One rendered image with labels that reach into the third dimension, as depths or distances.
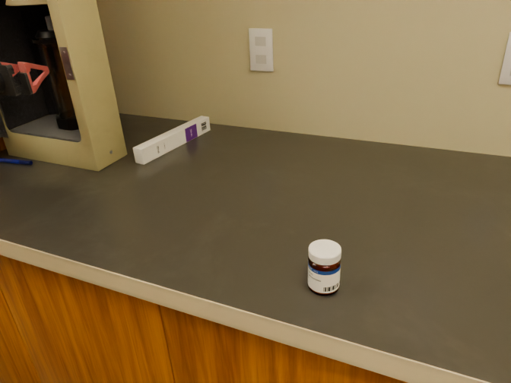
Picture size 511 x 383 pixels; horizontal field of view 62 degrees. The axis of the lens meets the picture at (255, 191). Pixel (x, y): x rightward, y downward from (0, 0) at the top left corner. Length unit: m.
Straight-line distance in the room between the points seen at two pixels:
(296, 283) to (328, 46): 0.70
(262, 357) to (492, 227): 0.47
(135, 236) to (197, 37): 0.71
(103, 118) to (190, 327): 0.57
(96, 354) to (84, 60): 0.64
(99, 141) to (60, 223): 0.27
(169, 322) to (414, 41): 0.84
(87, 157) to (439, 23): 0.89
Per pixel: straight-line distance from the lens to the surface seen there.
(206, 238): 0.79
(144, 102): 1.53
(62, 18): 1.04
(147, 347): 0.89
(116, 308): 0.87
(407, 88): 1.17
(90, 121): 1.09
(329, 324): 0.62
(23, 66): 1.06
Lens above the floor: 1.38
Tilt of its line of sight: 28 degrees down
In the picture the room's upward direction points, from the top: 3 degrees counter-clockwise
